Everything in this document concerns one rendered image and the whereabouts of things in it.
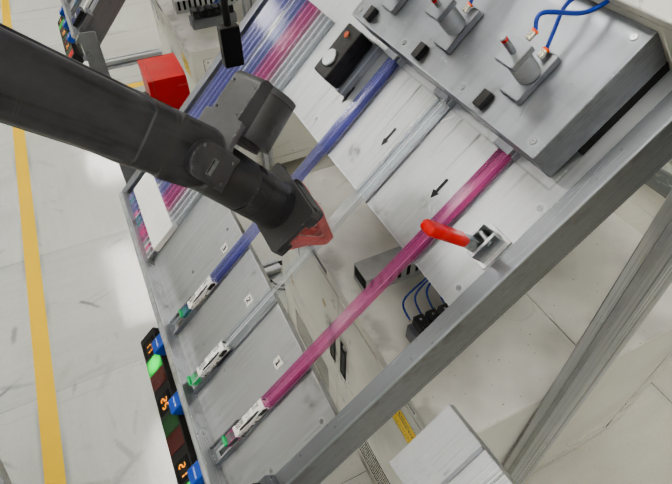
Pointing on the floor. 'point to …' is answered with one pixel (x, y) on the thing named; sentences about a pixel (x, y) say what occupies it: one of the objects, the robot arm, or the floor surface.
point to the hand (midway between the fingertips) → (322, 233)
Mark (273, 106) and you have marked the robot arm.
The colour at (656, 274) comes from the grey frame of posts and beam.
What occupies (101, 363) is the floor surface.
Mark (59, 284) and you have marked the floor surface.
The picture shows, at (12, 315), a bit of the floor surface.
